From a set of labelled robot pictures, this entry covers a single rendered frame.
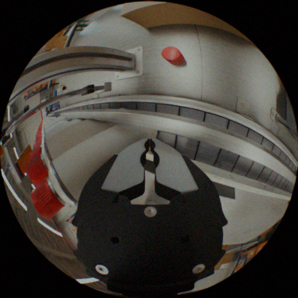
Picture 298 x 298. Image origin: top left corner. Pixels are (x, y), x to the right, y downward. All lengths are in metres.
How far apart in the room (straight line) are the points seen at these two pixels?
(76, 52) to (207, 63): 0.22
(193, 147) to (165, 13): 0.29
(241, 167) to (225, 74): 0.17
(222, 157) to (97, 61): 0.26
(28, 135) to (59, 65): 7.75
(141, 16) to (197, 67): 0.17
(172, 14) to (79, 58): 0.19
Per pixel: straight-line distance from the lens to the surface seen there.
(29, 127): 7.84
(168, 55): 0.19
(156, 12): 0.25
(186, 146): 0.17
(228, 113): 0.16
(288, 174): 0.16
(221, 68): 0.22
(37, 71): 0.17
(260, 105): 0.24
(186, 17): 0.26
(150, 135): 0.15
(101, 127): 0.15
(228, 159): 0.18
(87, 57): 0.19
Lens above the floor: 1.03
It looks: 47 degrees down
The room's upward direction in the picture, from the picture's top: 133 degrees counter-clockwise
